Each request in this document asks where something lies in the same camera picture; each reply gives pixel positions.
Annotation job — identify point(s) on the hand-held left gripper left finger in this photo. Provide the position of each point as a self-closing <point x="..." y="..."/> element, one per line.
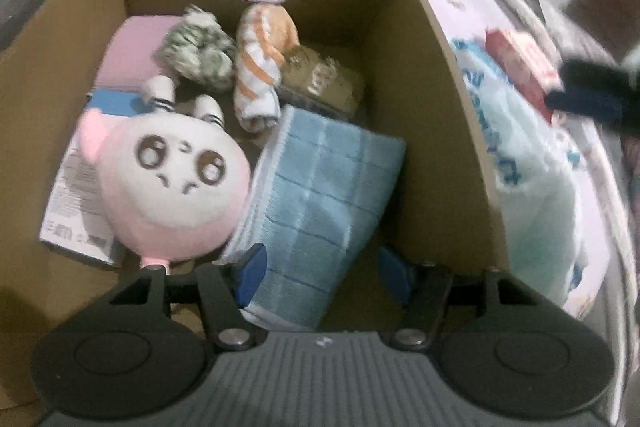
<point x="250" y="272"/>

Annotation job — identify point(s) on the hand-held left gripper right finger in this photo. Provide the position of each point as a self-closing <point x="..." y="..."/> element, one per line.
<point x="395" y="277"/>

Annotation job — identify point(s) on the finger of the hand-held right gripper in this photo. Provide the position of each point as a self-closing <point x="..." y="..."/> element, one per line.
<point x="585" y="104"/>

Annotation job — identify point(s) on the pink wet wipes pack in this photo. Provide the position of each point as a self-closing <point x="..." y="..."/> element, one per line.
<point x="522" y="72"/>

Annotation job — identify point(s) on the clear plastic tissue bag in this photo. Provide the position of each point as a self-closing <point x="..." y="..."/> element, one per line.
<point x="530" y="187"/>

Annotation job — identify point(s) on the blue checked towel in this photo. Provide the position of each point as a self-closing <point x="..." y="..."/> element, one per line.
<point x="320" y="197"/>

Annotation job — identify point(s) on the pink plush toy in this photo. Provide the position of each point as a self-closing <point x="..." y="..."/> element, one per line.
<point x="170" y="177"/>

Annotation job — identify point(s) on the cardboard box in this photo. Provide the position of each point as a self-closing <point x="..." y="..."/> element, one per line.
<point x="425" y="107"/>

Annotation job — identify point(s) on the blue and white box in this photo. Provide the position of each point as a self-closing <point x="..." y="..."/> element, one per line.
<point x="70" y="202"/>

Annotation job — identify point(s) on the gold packet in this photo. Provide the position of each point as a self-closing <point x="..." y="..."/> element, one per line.
<point x="320" y="79"/>

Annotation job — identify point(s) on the orange striped white cloth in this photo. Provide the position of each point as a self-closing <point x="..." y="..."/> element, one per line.
<point x="260" y="67"/>

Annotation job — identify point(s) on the green floral scrunchie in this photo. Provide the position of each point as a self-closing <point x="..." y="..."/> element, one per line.
<point x="200" y="47"/>

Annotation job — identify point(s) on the pink sponge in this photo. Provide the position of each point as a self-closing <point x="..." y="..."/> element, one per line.
<point x="132" y="52"/>

